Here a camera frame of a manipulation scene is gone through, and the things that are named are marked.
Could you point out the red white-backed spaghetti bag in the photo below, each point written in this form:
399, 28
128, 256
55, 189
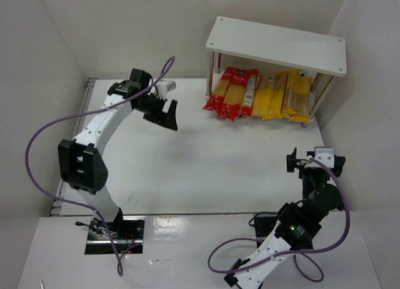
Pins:
247, 102

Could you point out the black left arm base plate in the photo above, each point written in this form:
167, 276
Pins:
129, 237

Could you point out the yellow spaghetti bag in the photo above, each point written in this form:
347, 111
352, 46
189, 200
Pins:
276, 86
263, 95
302, 102
290, 95

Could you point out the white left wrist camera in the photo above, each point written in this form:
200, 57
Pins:
163, 87

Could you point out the red spaghetti bag on shelf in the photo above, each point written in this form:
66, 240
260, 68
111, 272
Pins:
216, 100

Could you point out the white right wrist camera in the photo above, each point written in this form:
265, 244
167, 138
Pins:
320, 155

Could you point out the white two-tier shelf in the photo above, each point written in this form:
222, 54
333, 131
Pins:
249, 45

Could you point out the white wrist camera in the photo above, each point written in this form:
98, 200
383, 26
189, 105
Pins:
163, 87
320, 155

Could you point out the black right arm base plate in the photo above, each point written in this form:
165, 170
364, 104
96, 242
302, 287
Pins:
263, 224

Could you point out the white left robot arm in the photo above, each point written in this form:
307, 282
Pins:
81, 159

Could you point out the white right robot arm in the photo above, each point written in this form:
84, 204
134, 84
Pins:
296, 223

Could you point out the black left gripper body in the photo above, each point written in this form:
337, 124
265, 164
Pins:
153, 106

